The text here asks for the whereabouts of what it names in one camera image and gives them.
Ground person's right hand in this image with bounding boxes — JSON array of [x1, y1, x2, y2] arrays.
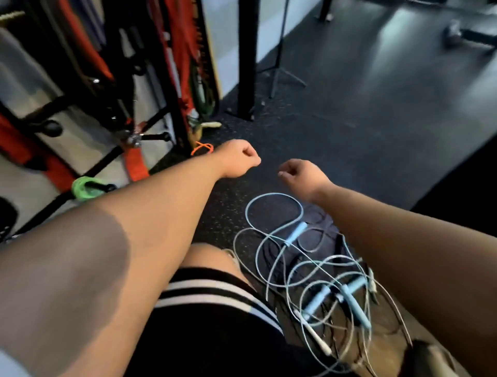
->
[[277, 158, 335, 205]]

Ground person's left hand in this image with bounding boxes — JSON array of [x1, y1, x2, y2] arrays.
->
[[213, 139, 262, 179]]

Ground person's left forearm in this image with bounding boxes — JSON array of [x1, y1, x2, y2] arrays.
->
[[0, 149, 226, 377]]

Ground person's right forearm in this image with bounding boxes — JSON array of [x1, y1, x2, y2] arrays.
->
[[311, 183, 497, 377]]

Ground dark green resistance band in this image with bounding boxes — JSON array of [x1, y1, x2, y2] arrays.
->
[[189, 64, 217, 119]]

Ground black tripod stand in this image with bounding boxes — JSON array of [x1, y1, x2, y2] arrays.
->
[[257, 0, 308, 100]]

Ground person's left leg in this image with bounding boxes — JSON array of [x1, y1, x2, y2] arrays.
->
[[179, 242, 253, 290]]

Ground person's leg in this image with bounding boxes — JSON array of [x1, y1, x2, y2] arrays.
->
[[272, 287, 472, 377], [179, 242, 253, 290]]

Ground red resistance band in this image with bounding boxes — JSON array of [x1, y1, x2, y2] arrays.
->
[[149, 0, 200, 117]]

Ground black metal storage rack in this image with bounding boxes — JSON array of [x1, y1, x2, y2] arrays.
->
[[0, 0, 220, 243]]

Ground light green resistance band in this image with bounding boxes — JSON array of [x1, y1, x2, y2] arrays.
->
[[71, 176, 118, 202]]

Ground black shorts with white stripes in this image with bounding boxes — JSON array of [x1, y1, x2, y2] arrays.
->
[[123, 267, 352, 377]]

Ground black padded bench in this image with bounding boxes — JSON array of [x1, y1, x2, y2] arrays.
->
[[410, 132, 497, 238]]

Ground person's right leg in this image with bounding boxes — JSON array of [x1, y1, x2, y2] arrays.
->
[[272, 287, 472, 377]]

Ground orange resistance band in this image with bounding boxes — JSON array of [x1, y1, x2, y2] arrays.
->
[[57, 0, 116, 83]]

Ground grey dumbbell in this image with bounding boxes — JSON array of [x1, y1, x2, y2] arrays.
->
[[444, 19, 497, 50]]

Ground grey shoe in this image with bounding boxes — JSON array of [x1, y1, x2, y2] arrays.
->
[[399, 339, 461, 377]]

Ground thin orange cord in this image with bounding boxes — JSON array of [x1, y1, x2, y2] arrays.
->
[[190, 141, 215, 157]]

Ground light blue jump rope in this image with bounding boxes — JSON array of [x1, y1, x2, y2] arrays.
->
[[285, 254, 375, 369], [233, 192, 373, 311]]

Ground black bar handle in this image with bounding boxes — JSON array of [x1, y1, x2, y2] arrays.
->
[[138, 131, 174, 143]]

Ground black steel post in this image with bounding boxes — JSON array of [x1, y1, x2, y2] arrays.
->
[[226, 0, 261, 122]]

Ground short orange strap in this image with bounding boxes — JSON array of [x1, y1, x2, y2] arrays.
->
[[122, 120, 151, 182]]

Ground white jump rope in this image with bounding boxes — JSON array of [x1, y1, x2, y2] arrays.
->
[[229, 249, 414, 377]]

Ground thin black post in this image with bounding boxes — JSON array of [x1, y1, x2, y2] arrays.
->
[[315, 0, 335, 23]]

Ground wide orange strap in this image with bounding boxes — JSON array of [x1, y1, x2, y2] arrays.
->
[[0, 114, 76, 193]]

